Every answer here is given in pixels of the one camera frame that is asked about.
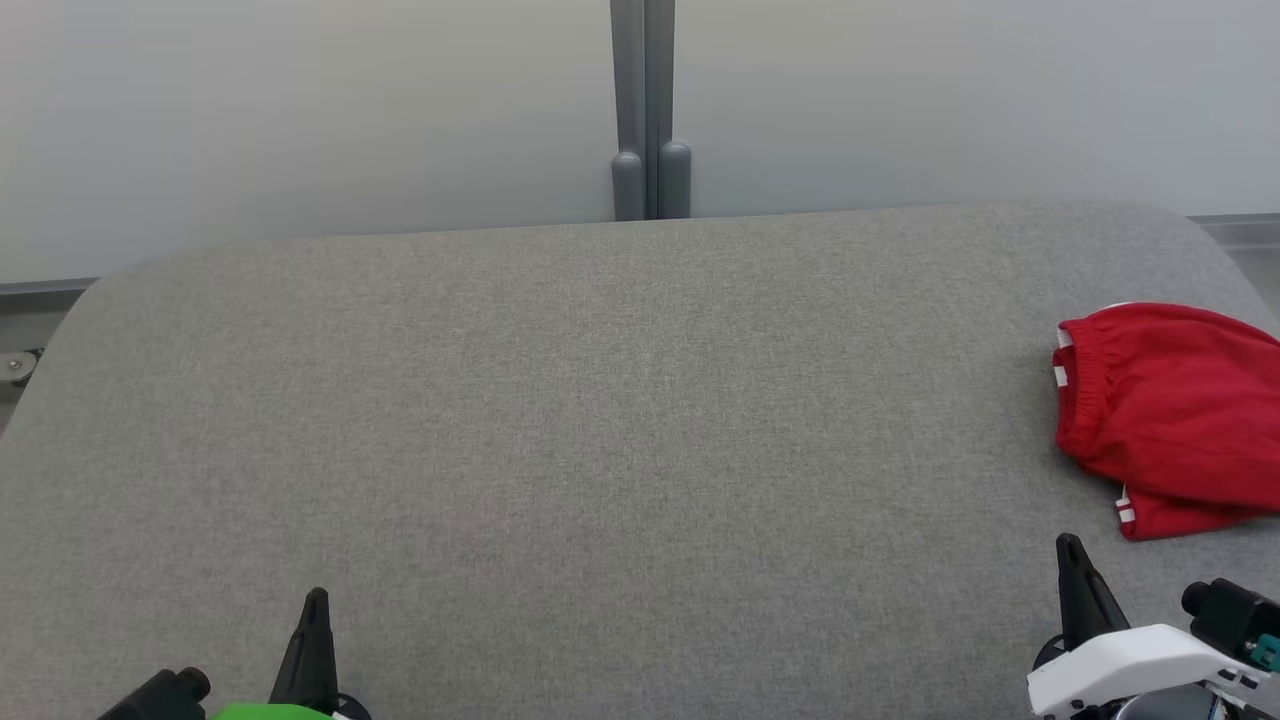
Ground red shorts with number 23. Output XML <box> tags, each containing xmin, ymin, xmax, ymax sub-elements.
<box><xmin>1053</xmin><ymin>302</ymin><xmax>1280</xmax><ymax>513</ymax></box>

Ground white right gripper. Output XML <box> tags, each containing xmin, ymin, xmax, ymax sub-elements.
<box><xmin>1027</xmin><ymin>532</ymin><xmax>1259</xmax><ymax>719</ymax></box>

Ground grey partition post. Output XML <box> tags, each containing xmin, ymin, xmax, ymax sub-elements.
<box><xmin>610</xmin><ymin>0</ymin><xmax>693</xmax><ymax>222</ymax></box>

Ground grey partition base rail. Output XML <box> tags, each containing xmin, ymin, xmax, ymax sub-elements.
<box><xmin>1186</xmin><ymin>213</ymin><xmax>1280</xmax><ymax>251</ymax></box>
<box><xmin>0</xmin><ymin>277</ymin><xmax>101</xmax><ymax>301</ymax></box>

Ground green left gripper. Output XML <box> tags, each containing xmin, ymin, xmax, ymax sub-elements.
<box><xmin>205</xmin><ymin>587</ymin><xmax>373</xmax><ymax>720</ymax></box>

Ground red jersey with white trim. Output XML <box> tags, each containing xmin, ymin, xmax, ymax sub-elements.
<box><xmin>1114</xmin><ymin>484</ymin><xmax>1280</xmax><ymax>542</ymax></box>

